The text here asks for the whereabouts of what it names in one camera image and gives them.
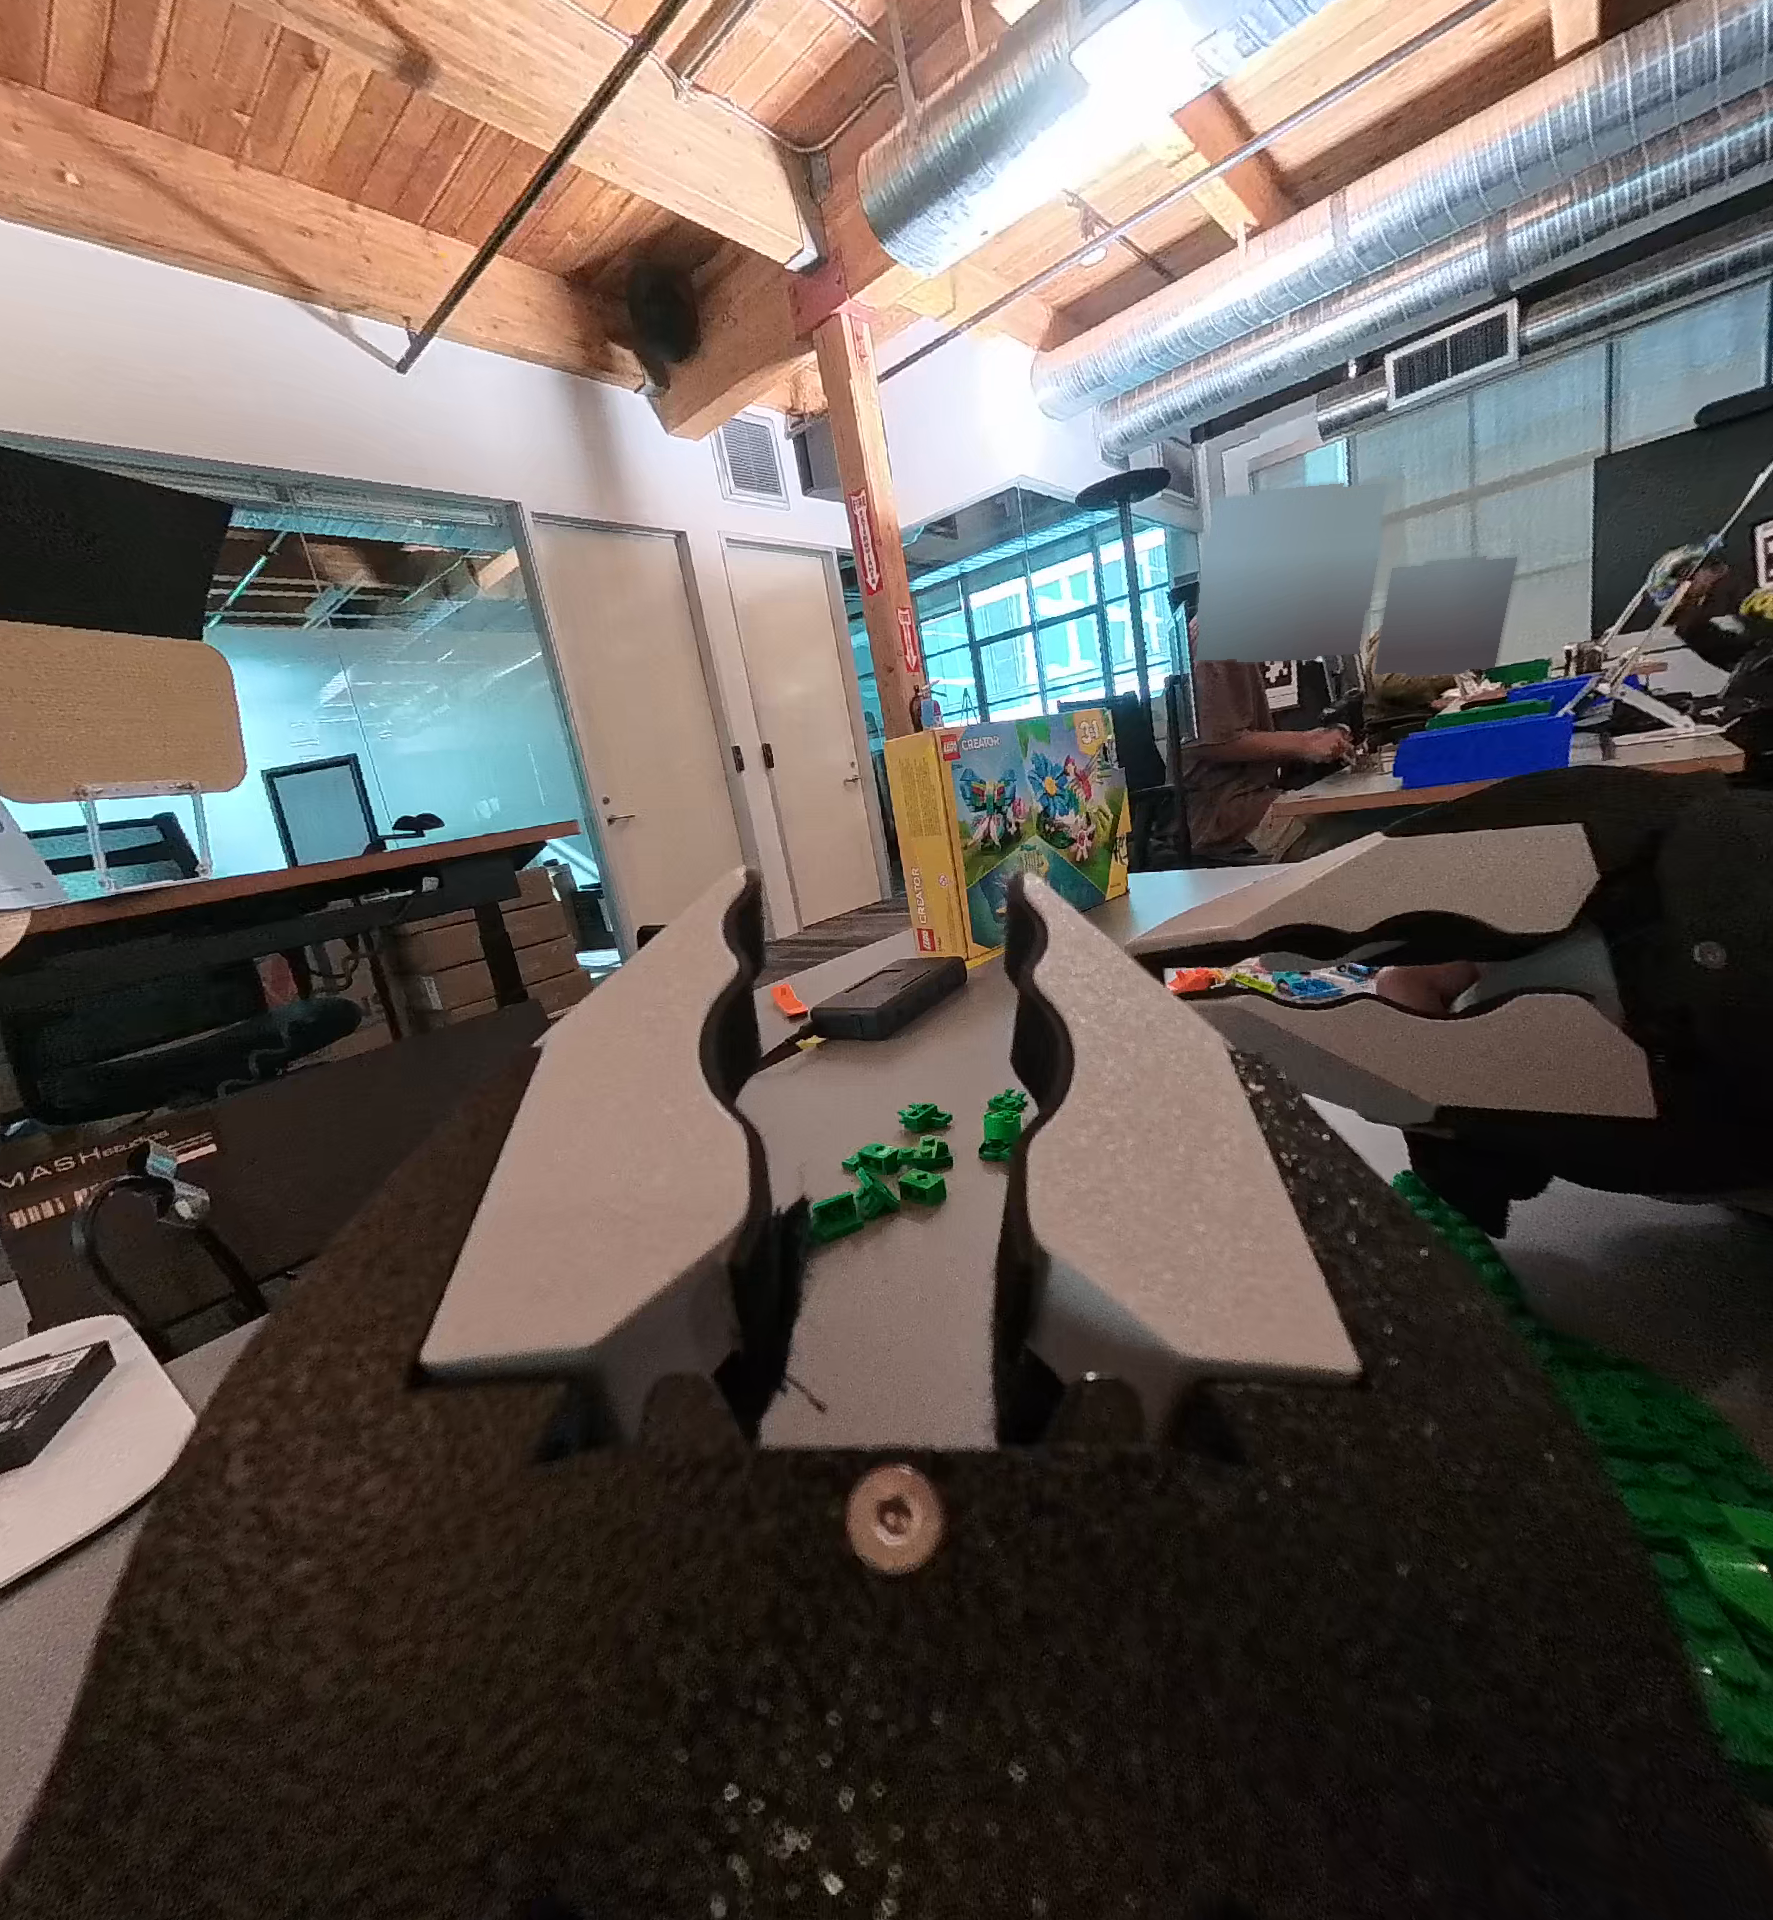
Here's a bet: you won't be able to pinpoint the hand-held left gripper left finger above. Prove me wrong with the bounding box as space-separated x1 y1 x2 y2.
417 864 813 1446

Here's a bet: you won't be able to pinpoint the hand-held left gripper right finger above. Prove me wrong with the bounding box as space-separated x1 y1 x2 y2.
994 870 1365 1446

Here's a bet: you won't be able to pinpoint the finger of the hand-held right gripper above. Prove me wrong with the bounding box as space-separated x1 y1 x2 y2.
1124 820 1612 974
1191 983 1664 1129

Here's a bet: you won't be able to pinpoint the pile of colourful bricks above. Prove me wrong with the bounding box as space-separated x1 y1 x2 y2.
1162 961 1388 1007

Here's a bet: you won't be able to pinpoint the green round plate assembly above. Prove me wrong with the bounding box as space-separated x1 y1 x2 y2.
1390 1171 1773 1812

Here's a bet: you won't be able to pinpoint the long dark wood desk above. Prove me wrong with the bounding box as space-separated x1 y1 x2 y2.
0 820 585 1143

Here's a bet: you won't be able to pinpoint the blue storage bin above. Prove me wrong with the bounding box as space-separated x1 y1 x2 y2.
1391 709 1582 793

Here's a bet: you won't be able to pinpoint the stack of cardboard boxes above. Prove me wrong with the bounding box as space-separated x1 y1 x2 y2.
377 866 595 1038

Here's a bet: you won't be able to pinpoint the pile of green bricks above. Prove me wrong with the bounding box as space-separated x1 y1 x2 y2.
808 1087 1038 1248

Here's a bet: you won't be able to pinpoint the far clear book stand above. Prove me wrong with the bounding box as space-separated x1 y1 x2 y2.
1562 449 1773 739

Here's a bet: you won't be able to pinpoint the black hard case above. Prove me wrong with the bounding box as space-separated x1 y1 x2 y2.
809 955 972 1047

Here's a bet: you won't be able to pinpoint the colourful toy box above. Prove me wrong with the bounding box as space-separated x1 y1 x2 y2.
880 706 1134 964

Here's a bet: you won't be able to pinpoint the black office chair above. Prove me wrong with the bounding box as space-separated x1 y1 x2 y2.
17 994 367 1127

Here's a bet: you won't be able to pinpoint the black monitor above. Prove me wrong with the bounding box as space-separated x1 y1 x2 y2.
260 755 378 872

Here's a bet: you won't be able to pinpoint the white door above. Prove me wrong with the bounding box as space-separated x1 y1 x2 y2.
528 516 769 949
720 538 891 932

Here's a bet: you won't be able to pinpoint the dark cardboard box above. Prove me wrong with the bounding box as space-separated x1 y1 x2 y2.
0 1006 552 1338

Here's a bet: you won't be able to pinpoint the black floor lamp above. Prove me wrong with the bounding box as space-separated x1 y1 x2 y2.
1077 467 1177 798

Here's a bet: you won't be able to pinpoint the ceiling vent grille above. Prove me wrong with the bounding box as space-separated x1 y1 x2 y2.
1386 301 1522 411

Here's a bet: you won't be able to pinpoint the black battery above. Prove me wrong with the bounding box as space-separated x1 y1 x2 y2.
0 1338 120 1496

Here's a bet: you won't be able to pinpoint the long silver air ducts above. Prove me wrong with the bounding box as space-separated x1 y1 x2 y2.
1035 0 1773 468

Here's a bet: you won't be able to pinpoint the wood panel book stand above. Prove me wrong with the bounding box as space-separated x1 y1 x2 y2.
0 617 249 897

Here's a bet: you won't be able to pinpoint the black square panel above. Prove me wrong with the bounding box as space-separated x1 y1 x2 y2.
0 442 237 642

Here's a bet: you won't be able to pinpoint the dark ceiling speaker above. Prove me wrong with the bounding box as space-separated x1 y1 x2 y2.
623 258 705 395

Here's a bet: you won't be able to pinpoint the black ceiling rod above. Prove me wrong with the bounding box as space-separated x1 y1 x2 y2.
394 0 693 378

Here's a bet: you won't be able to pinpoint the black cable loop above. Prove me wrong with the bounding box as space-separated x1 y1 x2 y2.
69 1148 275 1359

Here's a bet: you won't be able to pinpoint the wooden post with red signs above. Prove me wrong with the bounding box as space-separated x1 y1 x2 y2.
789 270 925 753

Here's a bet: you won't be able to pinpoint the wall vent grille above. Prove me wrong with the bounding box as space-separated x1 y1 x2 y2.
713 408 792 507

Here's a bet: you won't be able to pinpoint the wide silver air duct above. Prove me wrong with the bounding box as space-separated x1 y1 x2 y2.
857 0 1129 276

